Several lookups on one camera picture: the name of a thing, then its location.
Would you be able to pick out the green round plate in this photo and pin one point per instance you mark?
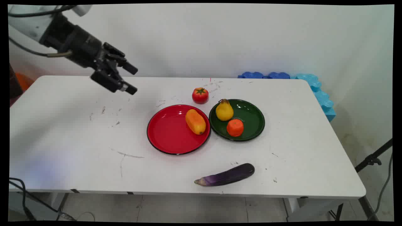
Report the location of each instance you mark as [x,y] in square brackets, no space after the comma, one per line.
[251,121]

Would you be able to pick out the yellow toy pear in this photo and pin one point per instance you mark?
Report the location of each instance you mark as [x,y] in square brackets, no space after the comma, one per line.
[224,112]

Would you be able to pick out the purple toy eggplant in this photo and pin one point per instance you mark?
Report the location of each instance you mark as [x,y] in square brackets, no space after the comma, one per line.
[229,175]

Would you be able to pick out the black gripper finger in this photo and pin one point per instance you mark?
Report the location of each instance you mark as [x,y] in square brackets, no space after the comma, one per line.
[110,81]
[121,61]

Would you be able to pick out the red round plate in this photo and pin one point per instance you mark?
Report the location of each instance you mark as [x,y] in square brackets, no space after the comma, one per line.
[171,131]

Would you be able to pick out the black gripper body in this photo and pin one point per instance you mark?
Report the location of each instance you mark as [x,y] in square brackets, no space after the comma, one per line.
[78,44]

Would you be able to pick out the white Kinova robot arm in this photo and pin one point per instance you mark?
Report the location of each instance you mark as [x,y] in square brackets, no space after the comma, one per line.
[26,26]

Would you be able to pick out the black tripod stand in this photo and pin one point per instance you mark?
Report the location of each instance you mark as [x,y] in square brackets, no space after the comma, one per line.
[372,160]

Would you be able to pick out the orange-yellow toy mango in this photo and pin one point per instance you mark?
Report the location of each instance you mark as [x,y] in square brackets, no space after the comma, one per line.
[195,121]

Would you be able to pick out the light blue foam strip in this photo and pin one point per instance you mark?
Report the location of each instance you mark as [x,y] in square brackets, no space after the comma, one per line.
[322,97]

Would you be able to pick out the orange toy tangerine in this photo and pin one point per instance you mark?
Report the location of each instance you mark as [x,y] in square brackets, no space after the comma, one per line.
[235,128]

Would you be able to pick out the red toy tomato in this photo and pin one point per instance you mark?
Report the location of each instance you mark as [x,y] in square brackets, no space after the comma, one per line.
[200,95]

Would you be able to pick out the black metal table leg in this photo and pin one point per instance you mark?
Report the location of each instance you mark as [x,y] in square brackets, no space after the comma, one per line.
[62,205]
[338,212]

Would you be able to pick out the dark blue foam piece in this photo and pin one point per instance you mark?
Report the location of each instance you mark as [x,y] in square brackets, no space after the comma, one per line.
[279,75]
[252,75]

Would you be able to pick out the dark maroon object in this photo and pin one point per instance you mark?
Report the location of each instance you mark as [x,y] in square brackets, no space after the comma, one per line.
[15,83]

